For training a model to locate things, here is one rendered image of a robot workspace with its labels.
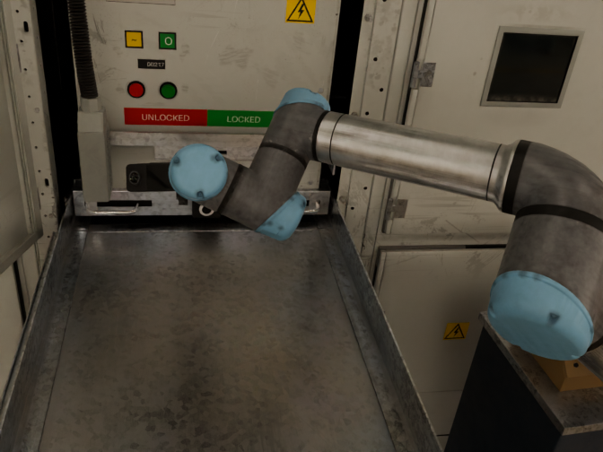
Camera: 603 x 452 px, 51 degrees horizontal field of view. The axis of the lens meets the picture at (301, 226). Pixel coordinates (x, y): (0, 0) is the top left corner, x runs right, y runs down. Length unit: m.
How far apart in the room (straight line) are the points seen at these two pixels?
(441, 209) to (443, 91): 0.27
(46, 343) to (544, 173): 0.79
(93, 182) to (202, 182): 0.43
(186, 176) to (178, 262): 0.45
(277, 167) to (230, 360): 0.34
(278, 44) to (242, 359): 0.59
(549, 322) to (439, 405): 1.15
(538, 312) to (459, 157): 0.22
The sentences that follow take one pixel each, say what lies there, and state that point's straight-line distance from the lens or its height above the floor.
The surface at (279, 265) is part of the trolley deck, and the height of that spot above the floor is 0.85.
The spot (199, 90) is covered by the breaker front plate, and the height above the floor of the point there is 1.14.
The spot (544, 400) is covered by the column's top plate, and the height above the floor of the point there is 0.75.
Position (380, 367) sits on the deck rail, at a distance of 1.07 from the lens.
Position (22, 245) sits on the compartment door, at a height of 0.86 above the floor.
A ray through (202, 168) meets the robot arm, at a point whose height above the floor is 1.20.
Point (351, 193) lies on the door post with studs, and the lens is 1.36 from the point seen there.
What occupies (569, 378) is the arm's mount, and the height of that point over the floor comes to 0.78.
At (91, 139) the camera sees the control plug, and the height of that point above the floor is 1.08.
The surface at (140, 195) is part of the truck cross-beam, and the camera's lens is 1.36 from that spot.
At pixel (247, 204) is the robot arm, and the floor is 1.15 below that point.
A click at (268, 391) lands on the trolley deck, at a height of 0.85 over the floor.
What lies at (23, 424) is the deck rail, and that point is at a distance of 0.99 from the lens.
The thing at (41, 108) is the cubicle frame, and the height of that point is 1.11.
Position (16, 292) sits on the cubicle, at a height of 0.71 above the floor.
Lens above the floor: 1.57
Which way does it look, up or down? 31 degrees down
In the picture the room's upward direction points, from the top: 6 degrees clockwise
